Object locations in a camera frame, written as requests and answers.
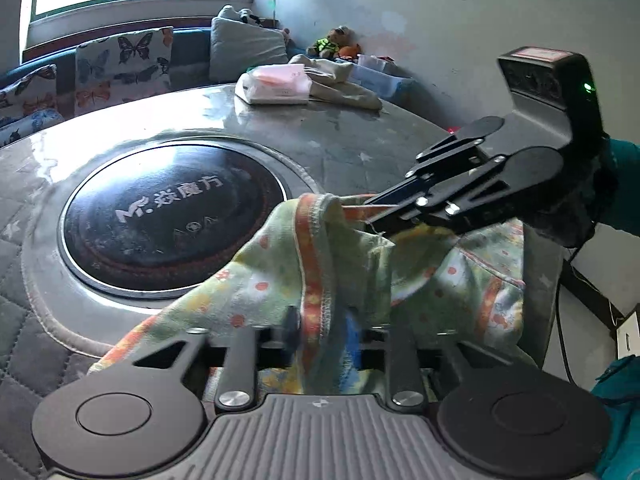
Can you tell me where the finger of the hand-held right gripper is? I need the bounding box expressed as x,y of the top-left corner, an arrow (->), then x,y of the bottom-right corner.
367,156 -> 521,236
362,116 -> 506,206

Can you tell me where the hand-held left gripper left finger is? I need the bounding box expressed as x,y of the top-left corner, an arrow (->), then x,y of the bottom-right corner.
100,307 -> 301,411

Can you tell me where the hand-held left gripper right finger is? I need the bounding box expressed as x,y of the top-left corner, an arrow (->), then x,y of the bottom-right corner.
365,329 -> 538,408

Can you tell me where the green printed garment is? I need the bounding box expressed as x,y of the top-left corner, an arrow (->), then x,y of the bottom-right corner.
87,192 -> 526,396

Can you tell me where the person's right forearm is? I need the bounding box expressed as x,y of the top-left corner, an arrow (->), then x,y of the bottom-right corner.
597,137 -> 640,236

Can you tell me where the person's right hand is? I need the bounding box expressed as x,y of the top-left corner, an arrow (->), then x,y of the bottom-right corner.
520,160 -> 618,248

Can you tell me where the clear plastic storage box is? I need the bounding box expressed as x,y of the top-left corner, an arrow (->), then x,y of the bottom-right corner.
345,55 -> 416,102

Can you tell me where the beige garment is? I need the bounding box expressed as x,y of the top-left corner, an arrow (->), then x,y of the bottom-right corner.
290,55 -> 383,111

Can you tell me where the teddy bear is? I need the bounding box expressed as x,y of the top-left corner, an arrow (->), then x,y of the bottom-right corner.
306,25 -> 353,58

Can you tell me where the round black induction cooktop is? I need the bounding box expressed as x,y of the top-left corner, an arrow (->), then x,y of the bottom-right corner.
20,127 -> 326,361

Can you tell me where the tissue pack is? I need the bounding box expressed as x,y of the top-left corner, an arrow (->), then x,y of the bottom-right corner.
235,64 -> 313,106

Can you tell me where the grey quilted tablecloth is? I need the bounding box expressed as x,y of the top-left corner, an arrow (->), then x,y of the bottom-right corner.
0,85 -> 561,480

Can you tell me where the person's teal clothing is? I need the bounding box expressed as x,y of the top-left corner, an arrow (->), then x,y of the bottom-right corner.
590,355 -> 640,480

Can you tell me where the grey pillow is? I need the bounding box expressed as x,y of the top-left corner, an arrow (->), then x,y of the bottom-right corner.
209,16 -> 291,83

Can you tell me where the blue sofa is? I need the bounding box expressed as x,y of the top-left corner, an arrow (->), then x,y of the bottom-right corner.
0,25 -> 301,148

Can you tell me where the large butterfly print pillow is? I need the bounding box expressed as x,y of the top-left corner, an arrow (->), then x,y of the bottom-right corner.
75,27 -> 173,116

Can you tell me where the black cable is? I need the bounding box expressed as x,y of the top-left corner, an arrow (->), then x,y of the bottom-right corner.
552,225 -> 601,386

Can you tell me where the white wall socket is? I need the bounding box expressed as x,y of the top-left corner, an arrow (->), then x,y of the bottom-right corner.
616,310 -> 640,356

